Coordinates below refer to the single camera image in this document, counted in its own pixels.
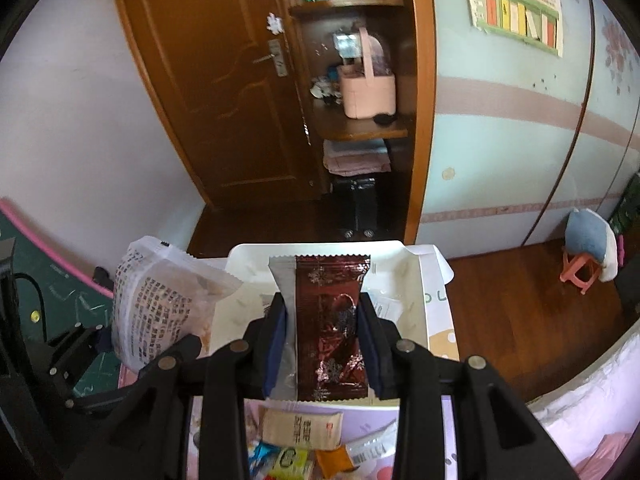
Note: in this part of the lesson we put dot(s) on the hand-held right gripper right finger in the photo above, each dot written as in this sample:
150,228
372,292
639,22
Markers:
372,355

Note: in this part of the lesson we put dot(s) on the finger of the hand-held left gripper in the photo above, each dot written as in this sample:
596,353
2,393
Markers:
82,345

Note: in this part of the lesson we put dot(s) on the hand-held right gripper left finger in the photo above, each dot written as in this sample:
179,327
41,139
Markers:
277,345

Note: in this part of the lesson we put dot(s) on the dark red snack packet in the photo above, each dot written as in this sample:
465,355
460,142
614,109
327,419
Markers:
325,320

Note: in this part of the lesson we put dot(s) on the white plastic box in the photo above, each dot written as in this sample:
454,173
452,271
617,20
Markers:
250,280

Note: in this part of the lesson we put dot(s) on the clear cookie packet black text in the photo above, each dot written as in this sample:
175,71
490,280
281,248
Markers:
155,300

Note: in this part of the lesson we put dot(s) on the blue snack packet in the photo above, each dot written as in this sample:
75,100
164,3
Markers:
262,460

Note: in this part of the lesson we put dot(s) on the green yellow snack packet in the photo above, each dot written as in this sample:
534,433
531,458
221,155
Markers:
292,465

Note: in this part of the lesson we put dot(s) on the small black object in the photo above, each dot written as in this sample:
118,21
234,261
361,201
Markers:
101,277

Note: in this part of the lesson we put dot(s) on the green board pink edge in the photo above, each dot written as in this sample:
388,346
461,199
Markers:
55,265

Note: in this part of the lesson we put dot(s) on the beige snack packet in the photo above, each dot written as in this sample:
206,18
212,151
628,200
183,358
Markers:
300,427

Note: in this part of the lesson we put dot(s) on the clear white snack packet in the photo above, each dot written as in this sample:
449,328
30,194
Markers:
372,445

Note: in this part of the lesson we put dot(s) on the orange snack packet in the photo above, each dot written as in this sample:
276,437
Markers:
332,462

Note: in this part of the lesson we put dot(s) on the black suitcase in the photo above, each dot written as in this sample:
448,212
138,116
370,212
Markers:
357,205

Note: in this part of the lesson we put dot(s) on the folded towels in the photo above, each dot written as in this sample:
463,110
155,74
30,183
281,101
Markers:
355,157

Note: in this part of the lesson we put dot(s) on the pink plastic stool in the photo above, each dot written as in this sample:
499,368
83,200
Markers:
577,267

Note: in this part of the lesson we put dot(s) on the pink bed sheet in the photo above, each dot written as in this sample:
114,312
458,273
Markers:
595,400

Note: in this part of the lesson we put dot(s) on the blue cushion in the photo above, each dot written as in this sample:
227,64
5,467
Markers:
585,232

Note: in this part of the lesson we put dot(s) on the wooden shelf unit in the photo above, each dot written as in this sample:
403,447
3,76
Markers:
422,110

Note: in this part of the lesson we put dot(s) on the light blue wardrobe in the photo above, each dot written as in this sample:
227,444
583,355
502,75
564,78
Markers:
500,135

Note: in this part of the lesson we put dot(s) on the white cloth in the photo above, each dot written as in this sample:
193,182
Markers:
610,255

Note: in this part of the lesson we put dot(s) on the pink basket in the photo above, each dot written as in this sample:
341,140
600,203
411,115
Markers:
367,87

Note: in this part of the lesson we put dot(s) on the brown wooden door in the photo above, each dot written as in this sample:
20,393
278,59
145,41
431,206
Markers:
200,85

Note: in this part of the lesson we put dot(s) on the dark green bag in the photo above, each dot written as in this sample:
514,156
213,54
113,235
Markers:
625,205

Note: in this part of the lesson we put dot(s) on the white flower door hook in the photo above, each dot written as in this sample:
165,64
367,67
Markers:
274,23

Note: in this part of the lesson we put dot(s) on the wall poster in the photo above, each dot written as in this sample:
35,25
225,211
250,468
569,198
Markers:
515,5

